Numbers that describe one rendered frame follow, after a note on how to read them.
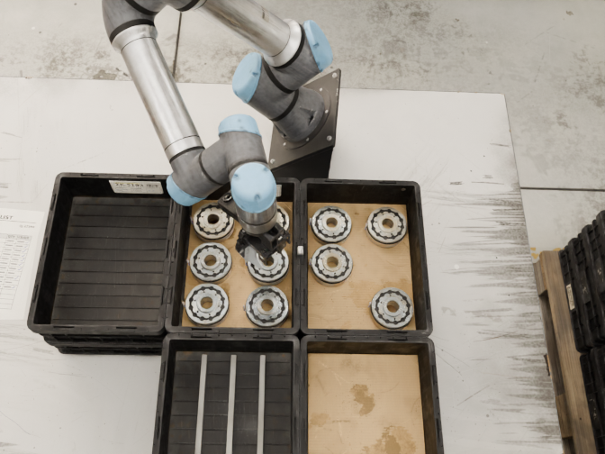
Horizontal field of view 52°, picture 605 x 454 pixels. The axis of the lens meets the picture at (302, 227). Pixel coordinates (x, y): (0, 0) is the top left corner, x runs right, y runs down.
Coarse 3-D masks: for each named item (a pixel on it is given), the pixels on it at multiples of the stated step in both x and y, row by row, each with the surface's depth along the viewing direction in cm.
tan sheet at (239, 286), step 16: (192, 208) 161; (288, 208) 162; (192, 224) 159; (192, 240) 157; (240, 256) 156; (288, 256) 157; (240, 272) 154; (288, 272) 155; (192, 288) 152; (224, 288) 152; (240, 288) 152; (288, 288) 153; (208, 304) 150; (240, 304) 151; (224, 320) 149; (240, 320) 149; (288, 320) 150
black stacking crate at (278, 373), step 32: (192, 352) 145; (224, 352) 146; (256, 352) 146; (288, 352) 146; (192, 384) 142; (224, 384) 143; (256, 384) 143; (288, 384) 143; (192, 416) 139; (224, 416) 140; (256, 416) 140; (288, 416) 140; (160, 448) 128; (192, 448) 136; (224, 448) 137; (256, 448) 137; (288, 448) 137
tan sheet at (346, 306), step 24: (360, 216) 162; (312, 240) 159; (360, 240) 160; (408, 240) 160; (360, 264) 157; (384, 264) 157; (408, 264) 157; (312, 288) 153; (336, 288) 154; (360, 288) 154; (408, 288) 154; (312, 312) 151; (336, 312) 151; (360, 312) 151
